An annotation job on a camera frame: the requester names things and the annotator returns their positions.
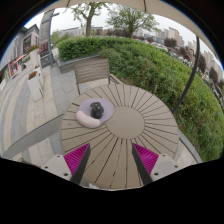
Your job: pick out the tall grey sign pillar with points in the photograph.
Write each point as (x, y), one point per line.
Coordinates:
(45, 38)

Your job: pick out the lilac mouse pad with wrist rest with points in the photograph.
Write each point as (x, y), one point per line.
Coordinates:
(106, 111)

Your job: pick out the white planter box with flowers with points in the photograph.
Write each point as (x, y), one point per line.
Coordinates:
(34, 87)

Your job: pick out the beige umbrella canopy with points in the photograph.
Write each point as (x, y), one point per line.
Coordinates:
(140, 4)

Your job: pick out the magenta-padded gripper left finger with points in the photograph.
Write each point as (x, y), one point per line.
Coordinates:
(59, 165)

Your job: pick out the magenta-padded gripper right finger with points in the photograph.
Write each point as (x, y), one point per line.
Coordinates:
(164, 164)

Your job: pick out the distant apartment buildings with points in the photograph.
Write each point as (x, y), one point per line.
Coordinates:
(173, 35)

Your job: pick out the brown slatted outdoor chair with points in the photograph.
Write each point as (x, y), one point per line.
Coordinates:
(91, 70)

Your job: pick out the dark curved umbrella pole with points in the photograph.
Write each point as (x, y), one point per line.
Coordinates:
(191, 76)

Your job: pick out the tree with bare forked trunk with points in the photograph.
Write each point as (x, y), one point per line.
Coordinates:
(88, 20)

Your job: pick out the round leafy green tree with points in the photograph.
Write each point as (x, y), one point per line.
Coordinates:
(131, 18)

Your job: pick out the black computer mouse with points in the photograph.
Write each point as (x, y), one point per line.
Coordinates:
(97, 110)

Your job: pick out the storefront building with signs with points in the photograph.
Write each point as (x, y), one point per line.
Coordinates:
(15, 56)

